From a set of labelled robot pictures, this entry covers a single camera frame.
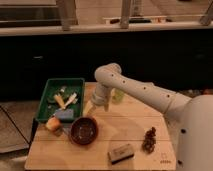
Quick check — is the yellow corn toy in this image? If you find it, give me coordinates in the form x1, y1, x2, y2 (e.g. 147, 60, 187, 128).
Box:
54, 94, 66, 110

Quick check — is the white toy utensil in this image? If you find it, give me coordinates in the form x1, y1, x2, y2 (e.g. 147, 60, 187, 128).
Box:
65, 93, 77, 107

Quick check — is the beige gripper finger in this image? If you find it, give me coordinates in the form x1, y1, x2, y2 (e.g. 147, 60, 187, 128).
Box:
104, 97, 110, 112
83, 101, 96, 116

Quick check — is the orange round fruit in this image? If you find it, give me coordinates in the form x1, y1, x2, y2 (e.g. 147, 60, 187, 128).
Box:
46, 117, 61, 132

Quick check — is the green plastic tray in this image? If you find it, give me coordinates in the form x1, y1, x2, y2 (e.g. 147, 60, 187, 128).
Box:
36, 78, 85, 123

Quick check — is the black beige sponge block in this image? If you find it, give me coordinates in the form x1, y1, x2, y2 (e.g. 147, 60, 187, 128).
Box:
108, 144, 134, 164

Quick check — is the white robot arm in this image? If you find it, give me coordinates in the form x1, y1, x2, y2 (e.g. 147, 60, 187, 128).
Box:
90, 63, 213, 171

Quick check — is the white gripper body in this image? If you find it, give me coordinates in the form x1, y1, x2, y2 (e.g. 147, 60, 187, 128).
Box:
91, 83, 112, 106

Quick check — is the dark grape bunch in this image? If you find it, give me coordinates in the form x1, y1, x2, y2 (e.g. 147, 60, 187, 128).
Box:
142, 127, 156, 154

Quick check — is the dark red bowl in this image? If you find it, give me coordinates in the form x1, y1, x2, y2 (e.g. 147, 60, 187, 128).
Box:
69, 117, 98, 145

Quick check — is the blue sponge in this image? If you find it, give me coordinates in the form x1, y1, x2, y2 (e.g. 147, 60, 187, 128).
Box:
54, 109, 74, 120

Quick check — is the light green cup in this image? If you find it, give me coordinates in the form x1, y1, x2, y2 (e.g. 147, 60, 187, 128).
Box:
112, 89, 124, 104

